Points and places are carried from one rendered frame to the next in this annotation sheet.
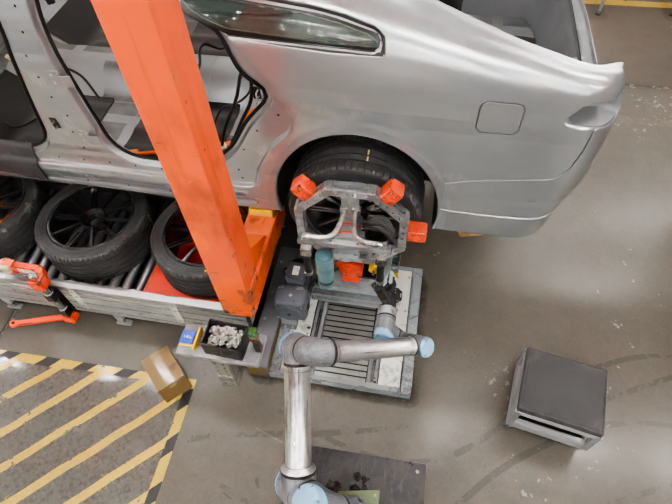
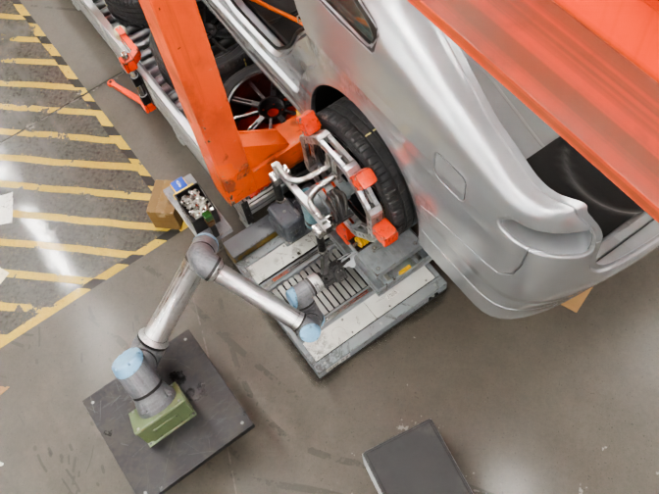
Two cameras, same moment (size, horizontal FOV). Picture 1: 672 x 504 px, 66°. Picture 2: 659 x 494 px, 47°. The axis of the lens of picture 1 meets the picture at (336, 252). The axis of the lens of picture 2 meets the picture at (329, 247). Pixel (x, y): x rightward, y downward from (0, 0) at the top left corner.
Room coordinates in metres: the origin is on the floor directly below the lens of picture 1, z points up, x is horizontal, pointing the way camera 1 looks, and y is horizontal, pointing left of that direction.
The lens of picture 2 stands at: (0.31, -1.47, 3.68)
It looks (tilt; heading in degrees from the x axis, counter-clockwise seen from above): 61 degrees down; 51
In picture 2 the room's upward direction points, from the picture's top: 11 degrees counter-clockwise
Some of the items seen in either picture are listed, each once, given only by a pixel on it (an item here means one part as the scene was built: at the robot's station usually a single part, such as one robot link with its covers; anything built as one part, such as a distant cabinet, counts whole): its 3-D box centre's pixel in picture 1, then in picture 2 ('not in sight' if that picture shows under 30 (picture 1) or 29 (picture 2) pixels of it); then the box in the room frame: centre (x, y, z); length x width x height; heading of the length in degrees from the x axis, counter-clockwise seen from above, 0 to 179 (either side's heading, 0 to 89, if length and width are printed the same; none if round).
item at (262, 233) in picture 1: (256, 230); (286, 133); (1.68, 0.41, 0.69); 0.52 x 0.17 x 0.35; 167
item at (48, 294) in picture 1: (54, 297); (137, 81); (1.58, 1.63, 0.30); 0.09 x 0.05 x 0.50; 77
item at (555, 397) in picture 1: (553, 399); (419, 482); (0.88, -1.08, 0.17); 0.43 x 0.36 x 0.34; 67
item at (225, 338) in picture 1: (225, 339); (197, 207); (1.15, 0.56, 0.51); 0.20 x 0.14 x 0.13; 74
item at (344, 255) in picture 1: (349, 236); (328, 193); (1.48, -0.07, 0.85); 0.21 x 0.14 x 0.14; 167
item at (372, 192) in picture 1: (351, 225); (341, 185); (1.55, -0.08, 0.85); 0.54 x 0.07 x 0.54; 77
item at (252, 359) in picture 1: (221, 345); (197, 210); (1.16, 0.60, 0.44); 0.43 x 0.17 x 0.03; 77
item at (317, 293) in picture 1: (356, 276); (377, 241); (1.72, -0.12, 0.13); 0.50 x 0.36 x 0.10; 77
